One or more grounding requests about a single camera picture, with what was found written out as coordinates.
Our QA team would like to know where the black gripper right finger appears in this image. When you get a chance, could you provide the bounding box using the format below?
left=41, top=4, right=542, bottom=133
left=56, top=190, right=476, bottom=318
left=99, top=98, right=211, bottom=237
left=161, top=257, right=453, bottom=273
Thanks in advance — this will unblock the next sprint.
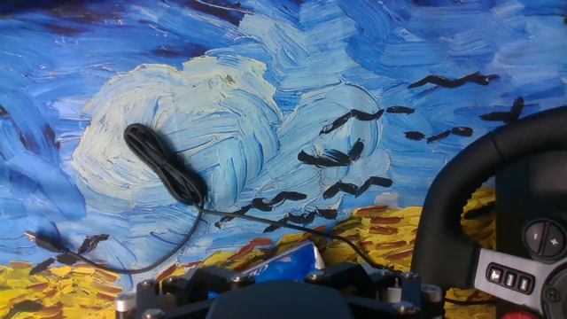
left=304, top=262, right=445, bottom=319

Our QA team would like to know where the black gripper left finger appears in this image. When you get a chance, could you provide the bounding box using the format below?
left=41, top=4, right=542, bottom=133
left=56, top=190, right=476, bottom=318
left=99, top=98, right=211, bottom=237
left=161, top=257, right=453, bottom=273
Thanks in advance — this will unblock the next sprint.
left=114, top=268, right=257, bottom=319

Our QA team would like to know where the black racing steering wheel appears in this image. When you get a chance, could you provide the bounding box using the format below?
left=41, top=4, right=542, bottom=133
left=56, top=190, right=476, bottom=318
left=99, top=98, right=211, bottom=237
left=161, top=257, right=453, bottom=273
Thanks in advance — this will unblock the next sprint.
left=410, top=105, right=567, bottom=319

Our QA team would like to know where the blue tissue pack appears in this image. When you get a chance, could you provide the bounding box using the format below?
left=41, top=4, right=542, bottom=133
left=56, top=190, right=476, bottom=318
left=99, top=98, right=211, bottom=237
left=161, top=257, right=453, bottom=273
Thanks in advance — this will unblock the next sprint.
left=207, top=240, right=327, bottom=300

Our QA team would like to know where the Van Gogh painting tablecloth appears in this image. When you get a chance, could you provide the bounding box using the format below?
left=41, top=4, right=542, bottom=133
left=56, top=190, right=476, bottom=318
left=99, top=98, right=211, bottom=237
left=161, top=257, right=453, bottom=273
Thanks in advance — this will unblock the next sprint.
left=0, top=0, right=567, bottom=319

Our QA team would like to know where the black USB cable bundle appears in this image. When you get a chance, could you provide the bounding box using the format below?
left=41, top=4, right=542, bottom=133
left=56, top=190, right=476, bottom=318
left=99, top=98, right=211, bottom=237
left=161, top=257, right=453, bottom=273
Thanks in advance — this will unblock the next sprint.
left=24, top=122, right=495, bottom=307

